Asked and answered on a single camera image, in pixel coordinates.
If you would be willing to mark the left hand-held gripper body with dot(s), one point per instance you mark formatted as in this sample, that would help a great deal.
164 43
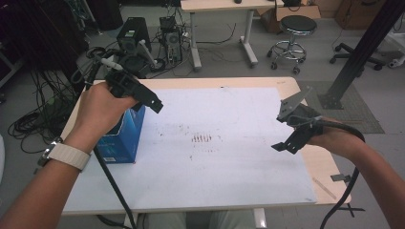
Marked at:
122 81

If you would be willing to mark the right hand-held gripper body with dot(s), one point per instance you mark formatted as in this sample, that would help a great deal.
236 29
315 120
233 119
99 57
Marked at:
302 114

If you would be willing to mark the blue cardboard box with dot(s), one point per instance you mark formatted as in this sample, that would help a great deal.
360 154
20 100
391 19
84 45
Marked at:
122 140

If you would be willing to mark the person's right hand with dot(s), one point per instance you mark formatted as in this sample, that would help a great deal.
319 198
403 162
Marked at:
337 140

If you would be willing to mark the person's left hand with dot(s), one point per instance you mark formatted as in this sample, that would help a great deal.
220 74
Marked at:
95 111

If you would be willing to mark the black computer tower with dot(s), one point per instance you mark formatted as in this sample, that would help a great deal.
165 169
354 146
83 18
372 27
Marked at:
133 33

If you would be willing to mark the grey floor mat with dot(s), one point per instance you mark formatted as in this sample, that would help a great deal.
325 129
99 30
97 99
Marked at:
356 111

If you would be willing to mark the grey tape piece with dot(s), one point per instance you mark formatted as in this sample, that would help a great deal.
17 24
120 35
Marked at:
340 177

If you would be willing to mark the small open computer case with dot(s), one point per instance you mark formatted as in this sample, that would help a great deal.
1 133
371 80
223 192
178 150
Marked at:
172 41

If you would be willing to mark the black office chair base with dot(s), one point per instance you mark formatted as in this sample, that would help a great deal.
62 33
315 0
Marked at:
353 55

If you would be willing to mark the white table leg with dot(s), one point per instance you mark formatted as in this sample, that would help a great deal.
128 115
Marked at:
259 219

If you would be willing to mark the black round stool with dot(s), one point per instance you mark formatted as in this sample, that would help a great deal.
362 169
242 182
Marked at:
297 24

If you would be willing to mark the white table mat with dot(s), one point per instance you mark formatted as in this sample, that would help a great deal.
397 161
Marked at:
207 178

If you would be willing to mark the white plastic object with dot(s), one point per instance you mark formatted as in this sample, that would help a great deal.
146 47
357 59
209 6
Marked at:
397 60

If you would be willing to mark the large brown cardboard box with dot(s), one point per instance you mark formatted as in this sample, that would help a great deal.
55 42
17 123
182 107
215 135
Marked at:
356 14

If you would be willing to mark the white-legged background desk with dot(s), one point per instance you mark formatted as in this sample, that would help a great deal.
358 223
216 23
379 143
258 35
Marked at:
223 5

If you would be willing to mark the black metal post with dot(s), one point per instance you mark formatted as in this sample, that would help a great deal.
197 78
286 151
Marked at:
359 54

